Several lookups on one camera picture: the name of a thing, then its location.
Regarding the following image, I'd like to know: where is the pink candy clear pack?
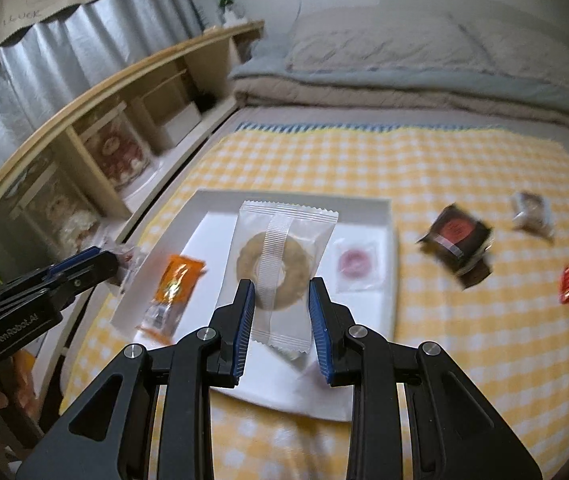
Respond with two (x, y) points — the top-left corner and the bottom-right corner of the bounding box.
(334, 238), (382, 292)

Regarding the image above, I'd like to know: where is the clear pack brown ring biscuit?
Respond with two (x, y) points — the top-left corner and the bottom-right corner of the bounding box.
(217, 200), (339, 361)

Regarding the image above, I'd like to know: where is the orange snack bar pack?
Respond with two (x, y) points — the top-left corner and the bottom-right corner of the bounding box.
(137, 255), (206, 346)

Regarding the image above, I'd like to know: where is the black red round cake pack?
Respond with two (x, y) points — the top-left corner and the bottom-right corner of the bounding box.
(418, 204), (493, 288)

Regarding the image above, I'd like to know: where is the clear brown cookie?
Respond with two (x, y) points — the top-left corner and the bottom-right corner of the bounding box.
(511, 191), (554, 240)

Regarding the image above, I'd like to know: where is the person's left hand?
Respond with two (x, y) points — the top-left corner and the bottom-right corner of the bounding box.
(0, 350), (38, 418)

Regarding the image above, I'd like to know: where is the white doll in dome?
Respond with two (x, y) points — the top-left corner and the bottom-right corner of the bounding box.
(9, 161), (104, 261)

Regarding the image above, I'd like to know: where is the crumpled clear plastic wrapper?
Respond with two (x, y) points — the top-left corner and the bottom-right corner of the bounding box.
(101, 238), (148, 296)

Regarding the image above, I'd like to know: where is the wooden bedside shelf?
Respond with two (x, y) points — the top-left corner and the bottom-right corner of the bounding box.
(0, 21), (265, 283)

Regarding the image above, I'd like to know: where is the white cardboard tray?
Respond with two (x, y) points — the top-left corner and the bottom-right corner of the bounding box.
(112, 190), (398, 422)

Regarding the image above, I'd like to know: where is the doll in clear case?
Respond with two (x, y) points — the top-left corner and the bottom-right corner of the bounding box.
(73, 101), (151, 190)

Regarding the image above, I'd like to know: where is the small wooden drawer box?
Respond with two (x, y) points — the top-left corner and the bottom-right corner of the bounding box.
(129, 65), (201, 154)

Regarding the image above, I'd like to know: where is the grey curtain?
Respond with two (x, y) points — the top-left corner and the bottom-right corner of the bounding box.
(0, 0), (203, 167)

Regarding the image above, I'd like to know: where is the yellow checkered cloth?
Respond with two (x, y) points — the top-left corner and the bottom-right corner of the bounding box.
(58, 121), (569, 480)

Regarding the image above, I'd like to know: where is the beige folded blanket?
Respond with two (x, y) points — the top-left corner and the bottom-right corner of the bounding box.
(234, 76), (569, 128)

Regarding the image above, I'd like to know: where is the left beige pillow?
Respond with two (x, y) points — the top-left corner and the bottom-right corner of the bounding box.
(286, 6), (496, 73)

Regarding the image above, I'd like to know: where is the beige pillow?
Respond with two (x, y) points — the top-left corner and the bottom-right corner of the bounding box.
(286, 6), (496, 73)
(462, 18), (569, 90)

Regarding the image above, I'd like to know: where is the right beige pillow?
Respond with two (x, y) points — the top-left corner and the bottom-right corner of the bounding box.
(462, 18), (569, 90)

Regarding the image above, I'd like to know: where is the grey blue duvet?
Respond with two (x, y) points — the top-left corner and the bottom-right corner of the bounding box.
(229, 41), (569, 112)

